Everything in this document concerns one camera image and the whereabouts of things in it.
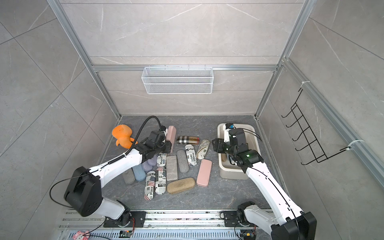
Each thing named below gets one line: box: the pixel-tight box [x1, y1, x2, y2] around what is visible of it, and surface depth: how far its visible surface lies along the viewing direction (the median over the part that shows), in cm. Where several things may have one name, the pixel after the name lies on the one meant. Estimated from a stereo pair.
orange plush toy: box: [112, 124, 135, 149], surface depth 102 cm
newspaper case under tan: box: [156, 153, 167, 167], surface depth 92 cm
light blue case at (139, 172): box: [132, 164, 146, 181], surface depth 87 cm
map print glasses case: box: [196, 139, 211, 160], surface depth 99 cm
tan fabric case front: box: [166, 177, 196, 194], surface depth 83 cm
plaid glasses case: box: [176, 136, 200, 145], surface depth 103 cm
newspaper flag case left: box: [144, 170, 156, 201], surface depth 83 cm
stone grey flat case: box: [166, 155, 178, 181], surface depth 90 cm
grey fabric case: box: [176, 149, 190, 173], surface depth 92 cm
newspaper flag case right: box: [155, 167, 167, 195], surface depth 84 cm
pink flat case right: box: [196, 159, 213, 188], surface depth 89 cm
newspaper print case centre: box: [184, 144, 198, 167], surface depth 95 cm
